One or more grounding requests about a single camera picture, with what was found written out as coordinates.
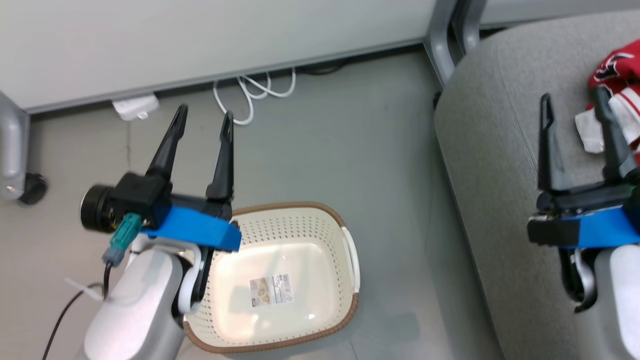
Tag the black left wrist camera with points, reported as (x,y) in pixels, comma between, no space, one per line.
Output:
(137,197)

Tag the white power strip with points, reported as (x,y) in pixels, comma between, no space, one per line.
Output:
(134,106)

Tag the paper label sticker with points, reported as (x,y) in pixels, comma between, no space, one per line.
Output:
(271,290)

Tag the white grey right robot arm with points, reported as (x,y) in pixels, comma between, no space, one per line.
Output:
(615,300)

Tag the white zip tie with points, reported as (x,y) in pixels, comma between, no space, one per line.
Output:
(85,290)

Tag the black caster wheel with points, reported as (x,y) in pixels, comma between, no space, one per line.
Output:
(34,189)

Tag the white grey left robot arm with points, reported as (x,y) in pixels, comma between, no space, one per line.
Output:
(135,310)

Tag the cream laundry basket brown rim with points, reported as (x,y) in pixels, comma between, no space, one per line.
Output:
(240,280)

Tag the grey fabric sofa seat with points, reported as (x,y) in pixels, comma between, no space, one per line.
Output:
(500,175)

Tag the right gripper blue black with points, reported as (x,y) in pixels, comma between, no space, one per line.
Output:
(595,225)

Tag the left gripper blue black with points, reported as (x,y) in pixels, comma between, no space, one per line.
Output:
(200,230)

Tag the grey metal partition foot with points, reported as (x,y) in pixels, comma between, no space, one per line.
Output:
(441,45)
(470,27)
(11,145)

